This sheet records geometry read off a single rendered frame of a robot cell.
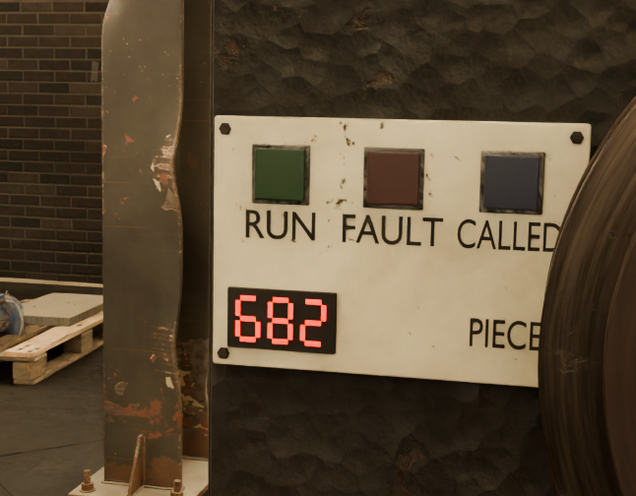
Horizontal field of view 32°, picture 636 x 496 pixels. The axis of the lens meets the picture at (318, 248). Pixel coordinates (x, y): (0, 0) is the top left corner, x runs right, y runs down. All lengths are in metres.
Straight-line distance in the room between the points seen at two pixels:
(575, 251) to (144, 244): 2.86
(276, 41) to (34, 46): 6.78
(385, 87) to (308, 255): 0.13
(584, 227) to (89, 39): 6.85
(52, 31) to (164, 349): 4.33
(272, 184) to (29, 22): 6.84
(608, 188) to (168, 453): 3.00
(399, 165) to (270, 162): 0.09
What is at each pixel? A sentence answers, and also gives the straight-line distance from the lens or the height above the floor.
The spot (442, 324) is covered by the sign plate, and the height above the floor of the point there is 1.10.
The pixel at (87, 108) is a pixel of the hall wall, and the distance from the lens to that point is 7.39.
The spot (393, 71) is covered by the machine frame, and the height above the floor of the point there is 1.27.
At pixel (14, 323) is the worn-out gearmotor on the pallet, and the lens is 5.29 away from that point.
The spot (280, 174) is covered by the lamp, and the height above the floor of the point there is 1.20.
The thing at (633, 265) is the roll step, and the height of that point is 1.17.
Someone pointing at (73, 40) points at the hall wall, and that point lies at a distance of 7.44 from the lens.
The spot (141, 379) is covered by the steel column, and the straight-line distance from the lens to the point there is 3.51.
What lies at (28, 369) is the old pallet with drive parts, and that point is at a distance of 4.97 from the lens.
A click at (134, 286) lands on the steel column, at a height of 0.67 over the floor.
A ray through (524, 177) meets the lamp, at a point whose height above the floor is 1.20.
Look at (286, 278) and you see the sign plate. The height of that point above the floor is 1.13.
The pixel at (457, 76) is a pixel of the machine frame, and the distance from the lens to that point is 0.77.
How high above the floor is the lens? 1.25
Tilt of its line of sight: 8 degrees down
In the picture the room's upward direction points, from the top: 1 degrees clockwise
